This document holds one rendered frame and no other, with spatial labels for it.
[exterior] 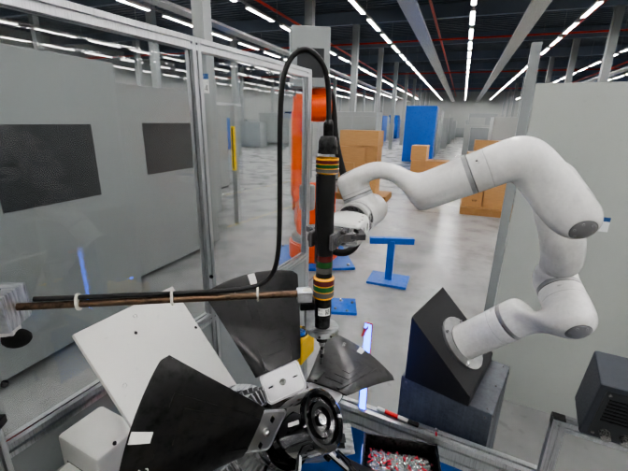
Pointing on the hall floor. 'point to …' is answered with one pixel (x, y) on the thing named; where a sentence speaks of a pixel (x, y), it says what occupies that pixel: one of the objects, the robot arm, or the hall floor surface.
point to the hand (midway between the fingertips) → (324, 238)
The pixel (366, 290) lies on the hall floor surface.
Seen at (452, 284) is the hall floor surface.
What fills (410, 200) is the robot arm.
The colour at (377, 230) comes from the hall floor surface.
